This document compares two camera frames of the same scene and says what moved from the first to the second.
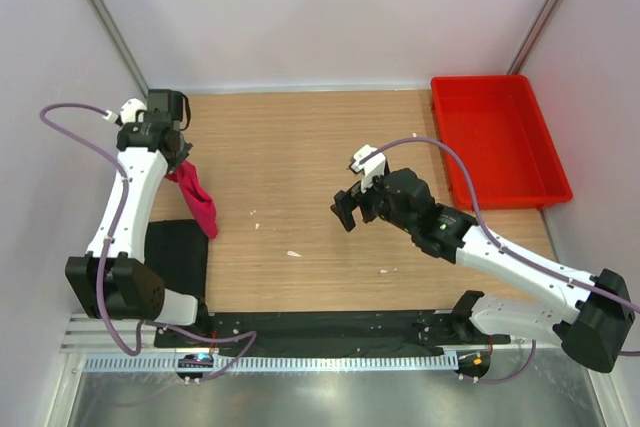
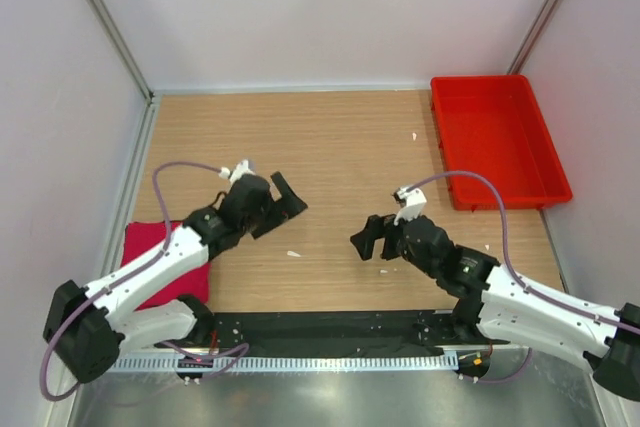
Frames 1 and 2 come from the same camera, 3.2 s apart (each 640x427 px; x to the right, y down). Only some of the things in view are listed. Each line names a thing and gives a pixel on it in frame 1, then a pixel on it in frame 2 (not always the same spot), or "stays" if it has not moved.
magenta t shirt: x=198 y=198 to x=144 y=238
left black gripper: x=180 y=158 to x=291 y=202
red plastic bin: x=496 y=124 stays
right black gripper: x=351 y=196 to x=375 y=227
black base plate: x=328 y=332 stays
